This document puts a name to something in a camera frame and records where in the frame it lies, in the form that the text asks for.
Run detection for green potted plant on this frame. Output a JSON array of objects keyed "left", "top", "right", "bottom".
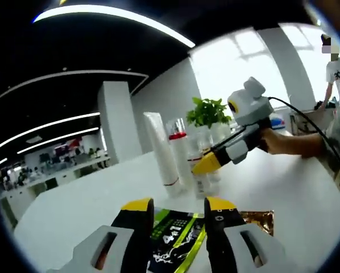
[{"left": 185, "top": 96, "right": 234, "bottom": 143}]

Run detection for white ceiling track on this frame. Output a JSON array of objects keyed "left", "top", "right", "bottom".
[{"left": 0, "top": 69, "right": 150, "bottom": 102}]

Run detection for green black skincare sachet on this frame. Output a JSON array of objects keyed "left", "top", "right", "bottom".
[{"left": 146, "top": 208, "right": 208, "bottom": 273}]

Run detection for white container blue red print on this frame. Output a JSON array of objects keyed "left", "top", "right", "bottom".
[{"left": 268, "top": 112, "right": 287, "bottom": 131}]

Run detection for white tube red cap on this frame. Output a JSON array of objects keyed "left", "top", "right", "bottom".
[{"left": 168, "top": 117, "right": 194, "bottom": 192}]

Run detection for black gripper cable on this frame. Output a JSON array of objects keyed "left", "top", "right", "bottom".
[{"left": 267, "top": 96, "right": 340, "bottom": 187}]

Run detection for row of office desks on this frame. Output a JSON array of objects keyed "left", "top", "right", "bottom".
[{"left": 0, "top": 154, "right": 111, "bottom": 200}]

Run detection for tall white skincare tube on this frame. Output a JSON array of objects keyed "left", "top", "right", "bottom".
[{"left": 143, "top": 111, "right": 180, "bottom": 197}]

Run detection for clear skincare bottle red label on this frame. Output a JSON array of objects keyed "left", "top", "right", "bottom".
[{"left": 186, "top": 133, "right": 214, "bottom": 200}]

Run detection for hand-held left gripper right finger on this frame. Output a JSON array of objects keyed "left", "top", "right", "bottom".
[{"left": 203, "top": 196, "right": 296, "bottom": 273}]

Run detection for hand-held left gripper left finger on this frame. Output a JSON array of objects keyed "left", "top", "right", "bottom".
[{"left": 46, "top": 197, "right": 156, "bottom": 273}]

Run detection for small white skincare tube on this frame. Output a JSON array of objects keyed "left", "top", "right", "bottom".
[{"left": 208, "top": 169, "right": 223, "bottom": 185}]

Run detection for straight ceiling light strip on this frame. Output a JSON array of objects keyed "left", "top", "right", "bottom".
[
  {"left": 15, "top": 126, "right": 100, "bottom": 155},
  {"left": 0, "top": 111, "right": 102, "bottom": 151}
]

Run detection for white square pillar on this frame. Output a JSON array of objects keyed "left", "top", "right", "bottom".
[{"left": 97, "top": 80, "right": 143, "bottom": 166}]

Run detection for clear glass vessels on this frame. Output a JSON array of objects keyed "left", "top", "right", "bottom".
[{"left": 194, "top": 125, "right": 218, "bottom": 154}]

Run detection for person's grey shirt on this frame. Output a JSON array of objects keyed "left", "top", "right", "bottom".
[{"left": 325, "top": 113, "right": 340, "bottom": 189}]

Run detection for person's right hand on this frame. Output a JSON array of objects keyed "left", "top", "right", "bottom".
[{"left": 259, "top": 127, "right": 279, "bottom": 156}]

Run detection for gold skincare sachet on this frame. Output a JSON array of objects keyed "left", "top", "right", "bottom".
[{"left": 237, "top": 209, "right": 275, "bottom": 237}]

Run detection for long curved ceiling light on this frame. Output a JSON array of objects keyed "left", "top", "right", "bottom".
[{"left": 31, "top": 3, "right": 197, "bottom": 49}]

